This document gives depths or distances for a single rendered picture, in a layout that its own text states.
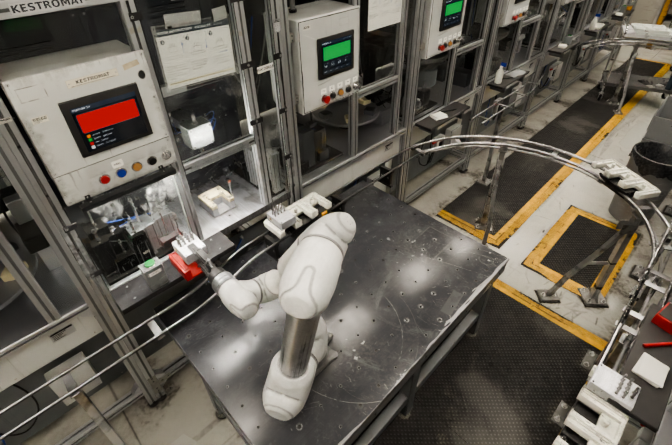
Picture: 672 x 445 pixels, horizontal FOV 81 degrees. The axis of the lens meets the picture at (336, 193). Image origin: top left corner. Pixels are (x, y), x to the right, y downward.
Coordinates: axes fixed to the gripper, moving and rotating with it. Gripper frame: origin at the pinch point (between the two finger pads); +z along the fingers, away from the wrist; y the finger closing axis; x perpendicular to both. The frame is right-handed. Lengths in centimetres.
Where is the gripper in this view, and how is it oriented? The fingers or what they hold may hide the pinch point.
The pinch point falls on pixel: (195, 253)
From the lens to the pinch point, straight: 180.5
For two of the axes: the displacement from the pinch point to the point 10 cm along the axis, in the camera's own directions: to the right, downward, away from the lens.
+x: -7.1, 4.3, -5.5
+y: 0.0, -7.9, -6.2
